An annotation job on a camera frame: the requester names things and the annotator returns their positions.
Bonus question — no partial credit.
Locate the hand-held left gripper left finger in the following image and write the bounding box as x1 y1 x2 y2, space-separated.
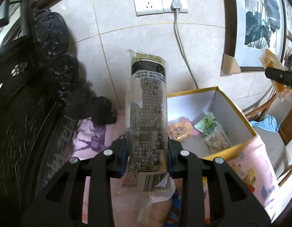
20 135 131 227

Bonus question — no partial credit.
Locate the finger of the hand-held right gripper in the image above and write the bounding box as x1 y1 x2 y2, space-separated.
265 67 292 87

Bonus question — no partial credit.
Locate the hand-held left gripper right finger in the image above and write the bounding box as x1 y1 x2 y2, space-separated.
166 138 272 227

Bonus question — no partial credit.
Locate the clear black-printed snack packet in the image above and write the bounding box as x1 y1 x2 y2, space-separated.
121 50 176 193

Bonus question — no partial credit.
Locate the yellow cardboard box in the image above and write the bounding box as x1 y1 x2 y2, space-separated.
167 86 257 162

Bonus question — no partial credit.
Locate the pink orange snack packet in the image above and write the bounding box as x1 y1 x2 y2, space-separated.
167 118 196 142

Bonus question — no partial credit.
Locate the narrow framed painting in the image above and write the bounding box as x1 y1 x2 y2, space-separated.
280 0 292 71

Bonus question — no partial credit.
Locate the green white snack packet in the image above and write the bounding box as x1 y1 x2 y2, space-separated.
195 113 233 153

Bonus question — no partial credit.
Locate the wooden chair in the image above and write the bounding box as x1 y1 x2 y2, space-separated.
244 92 292 187

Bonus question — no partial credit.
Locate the blue cloth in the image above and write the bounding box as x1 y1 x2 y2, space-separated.
250 114 280 133

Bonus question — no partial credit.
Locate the cardboard corner protector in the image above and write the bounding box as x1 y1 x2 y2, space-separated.
220 53 241 76

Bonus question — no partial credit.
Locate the pale clear snack packet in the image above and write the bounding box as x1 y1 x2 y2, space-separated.
114 177 177 227

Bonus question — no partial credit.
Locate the large framed ink painting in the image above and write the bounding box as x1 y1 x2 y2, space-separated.
222 0 287 72

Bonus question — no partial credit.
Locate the pink printed tablecloth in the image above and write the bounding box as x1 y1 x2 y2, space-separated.
70 113 279 227

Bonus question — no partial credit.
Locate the dark carved wooden furniture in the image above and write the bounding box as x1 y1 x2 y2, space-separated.
0 0 118 227

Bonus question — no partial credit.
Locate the grey power plug cable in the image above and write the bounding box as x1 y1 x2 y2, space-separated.
171 0 199 90

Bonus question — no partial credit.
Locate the white wall socket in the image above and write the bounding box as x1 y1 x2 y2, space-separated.
132 0 164 16
160 0 189 14

